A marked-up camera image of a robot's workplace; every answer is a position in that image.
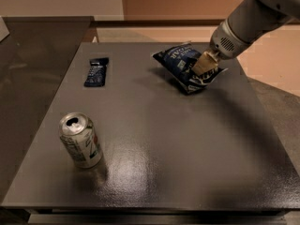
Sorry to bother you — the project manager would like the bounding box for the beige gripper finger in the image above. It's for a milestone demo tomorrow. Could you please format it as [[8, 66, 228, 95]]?
[[192, 50, 218, 76]]

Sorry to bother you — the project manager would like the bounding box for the blue Kettle chip bag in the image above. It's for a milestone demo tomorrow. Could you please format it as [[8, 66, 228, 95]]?
[[153, 43, 225, 94]]

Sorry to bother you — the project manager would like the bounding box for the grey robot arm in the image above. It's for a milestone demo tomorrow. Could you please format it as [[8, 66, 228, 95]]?
[[192, 0, 300, 76]]

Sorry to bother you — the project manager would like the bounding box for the dark blue snack bar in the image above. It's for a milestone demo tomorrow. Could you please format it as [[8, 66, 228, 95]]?
[[83, 57, 109, 87]]

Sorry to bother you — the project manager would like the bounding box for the silver soda can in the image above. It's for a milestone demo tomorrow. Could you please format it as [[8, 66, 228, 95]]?
[[59, 112, 103, 169]]

